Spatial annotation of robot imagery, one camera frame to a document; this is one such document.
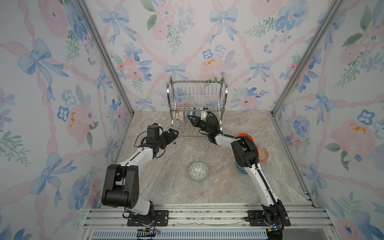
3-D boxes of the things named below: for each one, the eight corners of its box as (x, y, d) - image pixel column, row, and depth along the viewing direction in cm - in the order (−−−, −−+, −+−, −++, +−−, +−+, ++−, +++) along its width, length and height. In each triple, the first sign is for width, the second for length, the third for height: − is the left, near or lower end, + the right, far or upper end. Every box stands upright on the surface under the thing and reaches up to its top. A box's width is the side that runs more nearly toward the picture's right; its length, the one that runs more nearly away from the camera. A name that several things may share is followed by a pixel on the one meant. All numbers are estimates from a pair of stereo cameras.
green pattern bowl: (188, 181, 88) (188, 178, 84) (189, 165, 94) (188, 161, 90) (208, 181, 88) (209, 178, 84) (207, 165, 94) (208, 161, 90)
